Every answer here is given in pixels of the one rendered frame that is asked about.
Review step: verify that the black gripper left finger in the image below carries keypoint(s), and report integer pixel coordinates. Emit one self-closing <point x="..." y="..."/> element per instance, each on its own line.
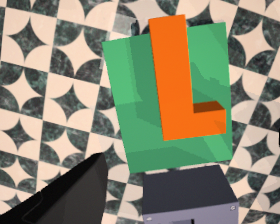
<point x="77" y="197"/>

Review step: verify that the orange block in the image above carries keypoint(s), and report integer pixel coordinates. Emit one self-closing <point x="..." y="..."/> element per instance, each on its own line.
<point x="179" y="117"/>

